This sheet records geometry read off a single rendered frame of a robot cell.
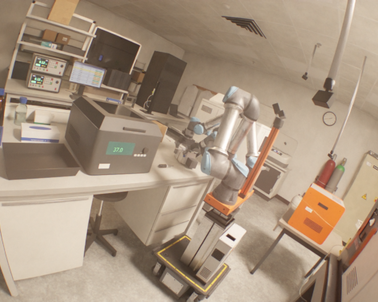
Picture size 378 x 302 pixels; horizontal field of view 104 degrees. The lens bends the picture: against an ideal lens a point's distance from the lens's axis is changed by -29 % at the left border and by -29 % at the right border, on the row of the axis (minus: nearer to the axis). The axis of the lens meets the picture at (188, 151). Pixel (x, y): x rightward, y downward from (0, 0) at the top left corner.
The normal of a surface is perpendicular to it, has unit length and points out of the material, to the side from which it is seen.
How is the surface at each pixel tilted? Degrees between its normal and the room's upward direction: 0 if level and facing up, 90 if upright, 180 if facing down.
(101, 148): 90
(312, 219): 90
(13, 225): 90
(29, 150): 75
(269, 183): 90
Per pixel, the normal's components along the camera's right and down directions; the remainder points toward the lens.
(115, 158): 0.69, 0.45
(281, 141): -0.69, 0.20
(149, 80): -0.62, -0.04
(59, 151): 0.81, 0.20
